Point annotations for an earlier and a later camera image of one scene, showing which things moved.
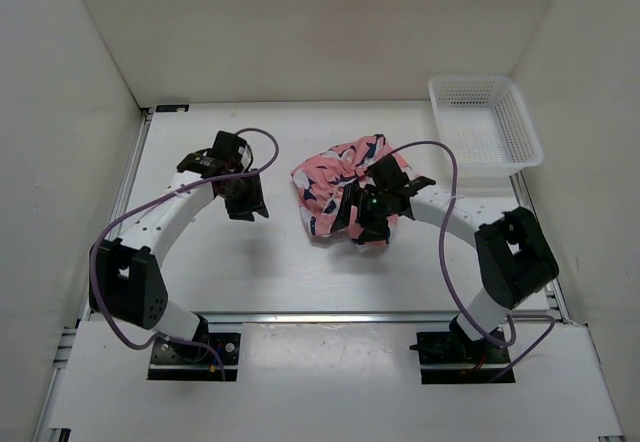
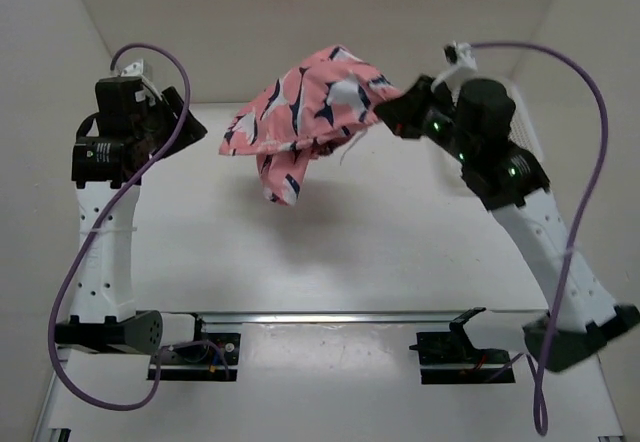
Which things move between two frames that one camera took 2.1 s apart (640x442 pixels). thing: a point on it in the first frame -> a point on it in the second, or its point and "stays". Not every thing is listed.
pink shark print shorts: [319, 178] -> [305, 113]
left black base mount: [194, 362] stays
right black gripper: [373, 230] -> [405, 106]
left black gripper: [254, 202] -> [190, 132]
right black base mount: [451, 358] stays
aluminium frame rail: [351, 318] stays
